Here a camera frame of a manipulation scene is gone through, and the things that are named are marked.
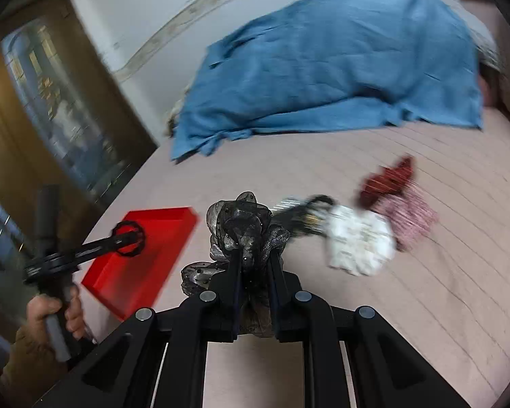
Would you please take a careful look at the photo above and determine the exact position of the red shallow tray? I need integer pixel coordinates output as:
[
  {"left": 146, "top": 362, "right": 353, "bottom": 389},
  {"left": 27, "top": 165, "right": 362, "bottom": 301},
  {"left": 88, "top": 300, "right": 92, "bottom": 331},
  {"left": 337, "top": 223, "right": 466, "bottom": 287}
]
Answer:
[{"left": 82, "top": 207, "right": 198, "bottom": 321}]

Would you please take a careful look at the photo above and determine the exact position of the pink quilted bedspread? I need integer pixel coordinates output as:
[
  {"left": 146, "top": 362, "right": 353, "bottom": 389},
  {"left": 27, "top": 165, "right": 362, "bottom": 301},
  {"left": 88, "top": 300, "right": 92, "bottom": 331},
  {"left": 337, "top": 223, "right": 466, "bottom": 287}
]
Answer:
[{"left": 89, "top": 109, "right": 510, "bottom": 407}]

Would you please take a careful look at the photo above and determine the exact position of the blue shirt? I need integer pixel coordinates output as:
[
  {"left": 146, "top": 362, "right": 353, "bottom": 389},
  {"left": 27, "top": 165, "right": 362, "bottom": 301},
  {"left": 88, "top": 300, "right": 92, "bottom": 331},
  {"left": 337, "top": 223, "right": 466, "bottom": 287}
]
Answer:
[{"left": 171, "top": 0, "right": 483, "bottom": 160}]

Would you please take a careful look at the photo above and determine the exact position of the brown headboard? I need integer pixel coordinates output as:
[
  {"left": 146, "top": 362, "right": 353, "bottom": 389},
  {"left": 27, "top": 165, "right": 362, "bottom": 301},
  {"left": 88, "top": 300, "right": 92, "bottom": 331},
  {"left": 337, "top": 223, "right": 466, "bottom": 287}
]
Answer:
[{"left": 461, "top": 0, "right": 510, "bottom": 117}]

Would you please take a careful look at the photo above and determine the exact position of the pearl bead bracelet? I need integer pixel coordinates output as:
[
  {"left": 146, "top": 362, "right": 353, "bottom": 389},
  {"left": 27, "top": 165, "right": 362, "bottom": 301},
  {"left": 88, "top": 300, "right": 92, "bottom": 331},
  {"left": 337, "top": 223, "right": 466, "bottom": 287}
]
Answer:
[{"left": 271, "top": 196, "right": 307, "bottom": 216}]

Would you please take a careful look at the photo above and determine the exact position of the wooden glass-panel door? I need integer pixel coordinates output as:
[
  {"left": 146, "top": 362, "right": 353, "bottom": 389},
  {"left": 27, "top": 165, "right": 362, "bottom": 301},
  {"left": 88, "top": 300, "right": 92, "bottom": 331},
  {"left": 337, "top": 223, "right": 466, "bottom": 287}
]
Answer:
[{"left": 0, "top": 0, "right": 156, "bottom": 341}]

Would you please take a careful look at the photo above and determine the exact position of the white patterned scrunchie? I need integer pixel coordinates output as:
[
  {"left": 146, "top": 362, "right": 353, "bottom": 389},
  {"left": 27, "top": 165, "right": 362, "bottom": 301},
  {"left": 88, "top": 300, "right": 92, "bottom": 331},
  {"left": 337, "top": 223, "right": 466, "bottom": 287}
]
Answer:
[{"left": 325, "top": 205, "right": 396, "bottom": 276}]

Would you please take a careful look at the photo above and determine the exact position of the black claw hair clip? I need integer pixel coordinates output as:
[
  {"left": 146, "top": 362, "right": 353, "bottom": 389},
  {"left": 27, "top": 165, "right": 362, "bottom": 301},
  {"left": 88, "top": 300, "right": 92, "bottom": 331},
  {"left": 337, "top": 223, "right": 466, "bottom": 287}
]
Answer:
[{"left": 272, "top": 195, "right": 337, "bottom": 238}]

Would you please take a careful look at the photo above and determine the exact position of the dark red scrunchie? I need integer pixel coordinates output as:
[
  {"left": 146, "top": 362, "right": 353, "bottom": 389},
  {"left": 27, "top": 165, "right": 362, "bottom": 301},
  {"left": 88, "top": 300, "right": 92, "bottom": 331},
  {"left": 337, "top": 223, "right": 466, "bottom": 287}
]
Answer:
[{"left": 357, "top": 155, "right": 414, "bottom": 209}]

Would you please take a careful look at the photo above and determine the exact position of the black sheer polka-dot scrunchie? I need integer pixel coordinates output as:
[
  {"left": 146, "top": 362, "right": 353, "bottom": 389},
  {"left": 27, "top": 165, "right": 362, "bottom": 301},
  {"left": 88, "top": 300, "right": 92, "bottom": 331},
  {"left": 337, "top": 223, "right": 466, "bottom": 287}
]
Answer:
[{"left": 181, "top": 192, "right": 290, "bottom": 338}]

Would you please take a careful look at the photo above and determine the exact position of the left hand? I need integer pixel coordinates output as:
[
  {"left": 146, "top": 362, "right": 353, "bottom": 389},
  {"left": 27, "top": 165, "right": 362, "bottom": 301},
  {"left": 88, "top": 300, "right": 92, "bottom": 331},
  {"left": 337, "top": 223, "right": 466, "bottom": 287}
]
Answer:
[{"left": 26, "top": 285, "right": 87, "bottom": 344}]

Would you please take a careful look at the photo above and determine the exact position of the black hair tie ring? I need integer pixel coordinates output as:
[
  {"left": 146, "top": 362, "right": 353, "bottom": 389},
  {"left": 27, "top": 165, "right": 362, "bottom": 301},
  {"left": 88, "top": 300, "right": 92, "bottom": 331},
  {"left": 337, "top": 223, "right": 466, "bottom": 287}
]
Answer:
[{"left": 110, "top": 220, "right": 147, "bottom": 258}]

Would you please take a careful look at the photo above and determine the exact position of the pink plaid scrunchie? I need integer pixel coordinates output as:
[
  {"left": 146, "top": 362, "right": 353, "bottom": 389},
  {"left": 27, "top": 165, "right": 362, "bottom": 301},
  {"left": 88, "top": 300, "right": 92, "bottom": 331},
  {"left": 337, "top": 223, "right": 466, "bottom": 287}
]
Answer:
[{"left": 371, "top": 182, "right": 438, "bottom": 252}]

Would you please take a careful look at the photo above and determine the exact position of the floral patterned cloth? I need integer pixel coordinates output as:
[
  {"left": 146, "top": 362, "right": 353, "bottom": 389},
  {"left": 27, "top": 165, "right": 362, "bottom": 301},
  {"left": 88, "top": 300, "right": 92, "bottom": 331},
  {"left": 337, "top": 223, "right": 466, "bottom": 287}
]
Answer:
[{"left": 468, "top": 19, "right": 501, "bottom": 72}]

